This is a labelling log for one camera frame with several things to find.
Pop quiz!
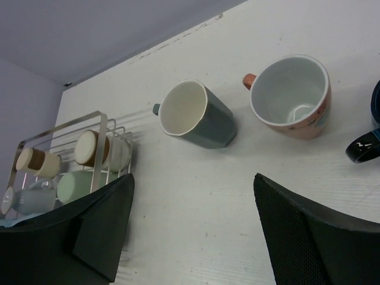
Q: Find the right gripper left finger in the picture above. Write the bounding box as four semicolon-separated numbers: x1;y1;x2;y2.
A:
1;173;135;284

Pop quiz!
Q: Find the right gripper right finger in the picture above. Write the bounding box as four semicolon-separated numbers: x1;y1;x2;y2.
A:
253;173;379;284

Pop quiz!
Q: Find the light blue mug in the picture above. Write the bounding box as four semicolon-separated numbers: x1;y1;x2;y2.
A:
12;180;56;216

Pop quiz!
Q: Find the cream brown cup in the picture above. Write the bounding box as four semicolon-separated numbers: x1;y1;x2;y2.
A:
15;147;62;179
74;129;131;172

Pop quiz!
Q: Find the dark blue mug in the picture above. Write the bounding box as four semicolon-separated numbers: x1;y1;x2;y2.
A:
344;78;380;164

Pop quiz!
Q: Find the pink patterned mug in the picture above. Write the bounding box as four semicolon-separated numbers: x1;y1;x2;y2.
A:
242;55;332;140

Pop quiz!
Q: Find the grey teal mug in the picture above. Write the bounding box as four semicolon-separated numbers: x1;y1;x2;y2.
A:
152;80;238;149

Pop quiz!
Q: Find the light green cup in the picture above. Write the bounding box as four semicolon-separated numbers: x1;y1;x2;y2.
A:
56;171;119;205

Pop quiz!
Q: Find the metal wire dish rack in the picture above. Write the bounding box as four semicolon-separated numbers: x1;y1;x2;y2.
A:
0;111;140;220

